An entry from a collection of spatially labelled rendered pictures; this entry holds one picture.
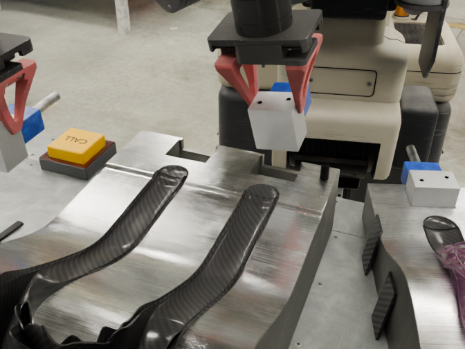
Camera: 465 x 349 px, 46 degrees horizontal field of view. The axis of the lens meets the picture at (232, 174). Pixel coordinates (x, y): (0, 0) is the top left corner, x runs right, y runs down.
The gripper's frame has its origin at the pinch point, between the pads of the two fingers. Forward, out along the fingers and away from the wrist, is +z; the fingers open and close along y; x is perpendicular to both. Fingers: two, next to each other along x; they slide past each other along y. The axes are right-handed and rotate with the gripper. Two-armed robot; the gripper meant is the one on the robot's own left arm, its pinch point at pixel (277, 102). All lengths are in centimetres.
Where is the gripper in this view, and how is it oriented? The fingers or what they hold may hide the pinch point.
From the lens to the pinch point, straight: 60.0
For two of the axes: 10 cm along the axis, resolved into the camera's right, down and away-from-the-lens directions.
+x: 3.6, -6.4, 6.8
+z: 1.9, 7.6, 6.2
